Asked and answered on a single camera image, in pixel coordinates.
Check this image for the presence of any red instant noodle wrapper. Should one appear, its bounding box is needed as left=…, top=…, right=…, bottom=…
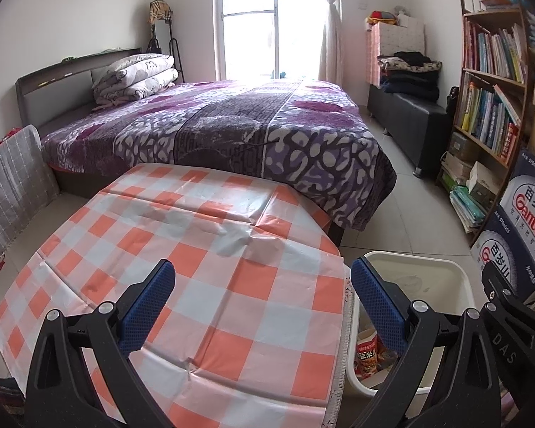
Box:
left=355, top=327, right=398, bottom=381

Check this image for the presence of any white plastic trash bin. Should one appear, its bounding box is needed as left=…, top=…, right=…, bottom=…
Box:
left=345, top=250, right=477, bottom=404

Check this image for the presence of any blue Ganten water carton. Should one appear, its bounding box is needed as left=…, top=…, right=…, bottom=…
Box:
left=500, top=149, right=535, bottom=263

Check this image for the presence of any orange checkered tablecloth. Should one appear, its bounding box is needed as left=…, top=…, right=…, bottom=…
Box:
left=0, top=164, right=352, bottom=427

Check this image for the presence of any grey grid fabric cover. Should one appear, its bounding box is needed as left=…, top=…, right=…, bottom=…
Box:
left=0, top=125, right=60, bottom=255

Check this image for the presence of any dark low bench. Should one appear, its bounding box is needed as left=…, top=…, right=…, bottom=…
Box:
left=367, top=85, right=451, bottom=179

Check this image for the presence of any wooden bookshelf with books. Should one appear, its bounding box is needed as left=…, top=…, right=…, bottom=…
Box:
left=438, top=0, right=535, bottom=239

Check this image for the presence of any pile of folded clothes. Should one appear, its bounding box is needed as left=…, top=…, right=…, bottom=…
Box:
left=377, top=51, right=443, bottom=102

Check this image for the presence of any dark bed headboard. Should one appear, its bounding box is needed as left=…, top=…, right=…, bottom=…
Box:
left=15, top=47, right=141, bottom=134

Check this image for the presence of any purple patterned bed blanket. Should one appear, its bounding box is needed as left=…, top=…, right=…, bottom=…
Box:
left=42, top=79, right=396, bottom=230

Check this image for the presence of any folded white patterned quilt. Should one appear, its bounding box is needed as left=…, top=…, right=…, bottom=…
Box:
left=92, top=53, right=179, bottom=107

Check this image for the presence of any pink white drawer cabinet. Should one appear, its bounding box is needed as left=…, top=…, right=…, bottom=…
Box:
left=365, top=11, right=425, bottom=86

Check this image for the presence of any black standing mirror rack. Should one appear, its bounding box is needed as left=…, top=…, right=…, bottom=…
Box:
left=147, top=0, right=185, bottom=82

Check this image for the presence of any bright window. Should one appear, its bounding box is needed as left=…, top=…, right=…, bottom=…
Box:
left=214, top=0, right=327, bottom=80

